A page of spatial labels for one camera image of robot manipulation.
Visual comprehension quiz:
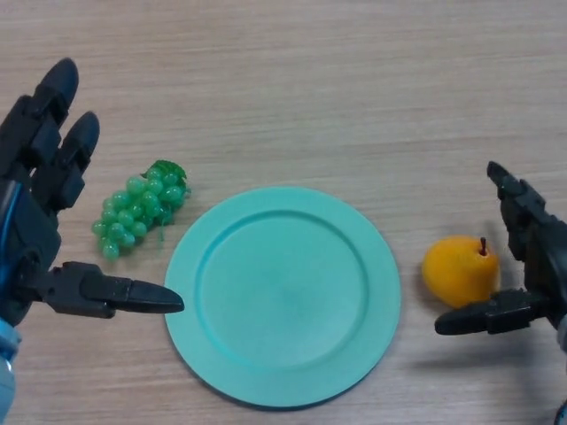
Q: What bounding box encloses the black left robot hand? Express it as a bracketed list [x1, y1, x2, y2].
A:
[0, 58, 186, 328]

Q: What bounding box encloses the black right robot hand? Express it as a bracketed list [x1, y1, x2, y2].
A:
[434, 160, 567, 336]

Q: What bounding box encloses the yellow pear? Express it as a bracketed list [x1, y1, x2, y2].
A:
[421, 235, 502, 310]

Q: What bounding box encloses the green plate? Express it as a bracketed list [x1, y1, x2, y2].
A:
[164, 186, 402, 408]

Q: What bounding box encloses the green grape bunch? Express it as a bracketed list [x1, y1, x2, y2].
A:
[90, 159, 191, 260]

